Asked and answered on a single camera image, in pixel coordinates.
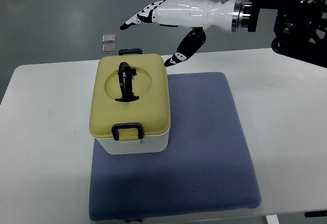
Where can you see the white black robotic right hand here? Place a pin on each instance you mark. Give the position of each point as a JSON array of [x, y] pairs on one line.
[[198, 15]]

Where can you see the yellow box lid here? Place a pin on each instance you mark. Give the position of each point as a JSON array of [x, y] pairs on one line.
[[130, 98]]

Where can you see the white storage box base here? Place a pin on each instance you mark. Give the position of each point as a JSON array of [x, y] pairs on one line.
[[129, 143]]

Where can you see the upper silver floor plate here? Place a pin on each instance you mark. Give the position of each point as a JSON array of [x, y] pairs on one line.
[[108, 38]]

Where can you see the blue textured cushion mat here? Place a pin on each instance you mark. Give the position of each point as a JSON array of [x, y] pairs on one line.
[[206, 166]]

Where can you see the black table control panel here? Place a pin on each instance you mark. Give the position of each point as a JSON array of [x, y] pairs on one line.
[[313, 214]]

